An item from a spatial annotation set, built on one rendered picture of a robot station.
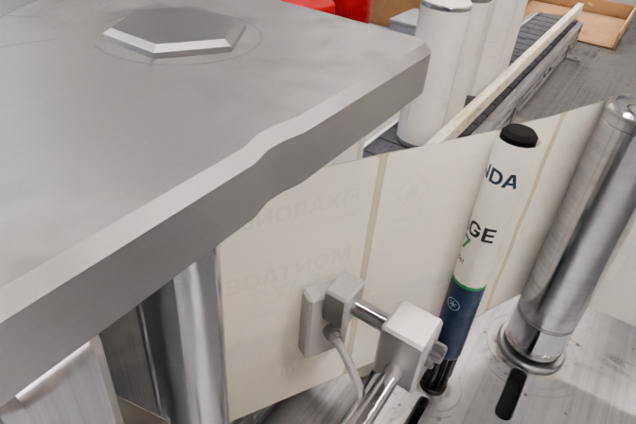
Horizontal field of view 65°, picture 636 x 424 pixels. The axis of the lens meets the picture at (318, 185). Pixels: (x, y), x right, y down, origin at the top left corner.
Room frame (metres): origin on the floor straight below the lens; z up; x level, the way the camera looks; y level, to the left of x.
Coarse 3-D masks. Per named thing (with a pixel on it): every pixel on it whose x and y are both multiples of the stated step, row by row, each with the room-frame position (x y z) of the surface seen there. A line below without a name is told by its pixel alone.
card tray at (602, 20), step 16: (528, 0) 1.45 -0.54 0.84; (544, 0) 1.47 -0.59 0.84; (560, 0) 1.45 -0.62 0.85; (576, 0) 1.43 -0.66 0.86; (592, 0) 1.41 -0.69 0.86; (576, 16) 1.35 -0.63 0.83; (592, 16) 1.36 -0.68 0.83; (608, 16) 1.38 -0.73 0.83; (624, 16) 1.37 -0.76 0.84; (592, 32) 1.21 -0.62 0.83; (608, 32) 1.22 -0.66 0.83
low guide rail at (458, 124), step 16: (560, 32) 0.96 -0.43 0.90; (528, 48) 0.79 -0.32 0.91; (544, 48) 0.86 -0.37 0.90; (512, 64) 0.71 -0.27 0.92; (528, 64) 0.77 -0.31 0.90; (496, 80) 0.64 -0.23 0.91; (512, 80) 0.69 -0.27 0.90; (480, 96) 0.59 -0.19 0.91; (496, 96) 0.63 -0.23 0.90; (464, 112) 0.54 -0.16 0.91; (480, 112) 0.57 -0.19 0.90; (448, 128) 0.49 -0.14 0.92; (464, 128) 0.52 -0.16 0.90
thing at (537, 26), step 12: (540, 12) 1.17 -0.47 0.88; (528, 24) 1.06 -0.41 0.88; (540, 24) 1.07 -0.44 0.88; (552, 24) 1.08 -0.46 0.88; (528, 36) 0.98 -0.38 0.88; (540, 36) 0.98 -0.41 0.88; (516, 48) 0.90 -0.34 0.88; (540, 60) 0.86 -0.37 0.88; (528, 72) 0.79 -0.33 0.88; (516, 84) 0.73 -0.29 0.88; (504, 96) 0.68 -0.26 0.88; (492, 108) 0.63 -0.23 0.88; (480, 120) 0.59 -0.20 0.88; (384, 132) 0.53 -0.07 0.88; (396, 132) 0.53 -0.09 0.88; (468, 132) 0.55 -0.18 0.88; (372, 144) 0.50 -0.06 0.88; (384, 144) 0.50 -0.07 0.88; (396, 144) 0.51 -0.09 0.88
